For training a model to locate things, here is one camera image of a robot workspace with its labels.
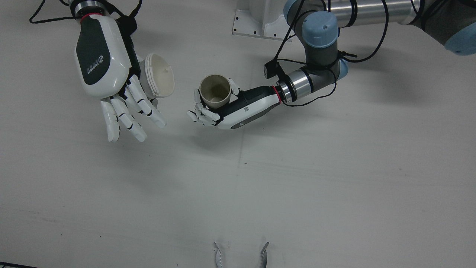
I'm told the beige paper cup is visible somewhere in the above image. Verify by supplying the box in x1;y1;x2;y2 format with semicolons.
199;74;232;109

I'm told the white paper cup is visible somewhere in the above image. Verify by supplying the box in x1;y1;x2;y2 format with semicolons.
139;53;175;99

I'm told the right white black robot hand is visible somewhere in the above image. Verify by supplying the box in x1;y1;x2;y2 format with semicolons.
74;13;167;143

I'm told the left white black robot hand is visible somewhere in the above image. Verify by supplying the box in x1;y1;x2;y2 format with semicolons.
187;78;282;130

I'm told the metal claw grabber tool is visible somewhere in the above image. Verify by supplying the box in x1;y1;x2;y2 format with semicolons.
213;241;270;268

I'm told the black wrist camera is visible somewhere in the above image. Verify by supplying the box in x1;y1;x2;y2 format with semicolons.
264;61;280;79

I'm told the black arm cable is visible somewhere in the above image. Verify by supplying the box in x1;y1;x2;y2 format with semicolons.
273;0;435;108
29;0;144;25

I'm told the white column base mount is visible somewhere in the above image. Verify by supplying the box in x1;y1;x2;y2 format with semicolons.
232;0;294;41

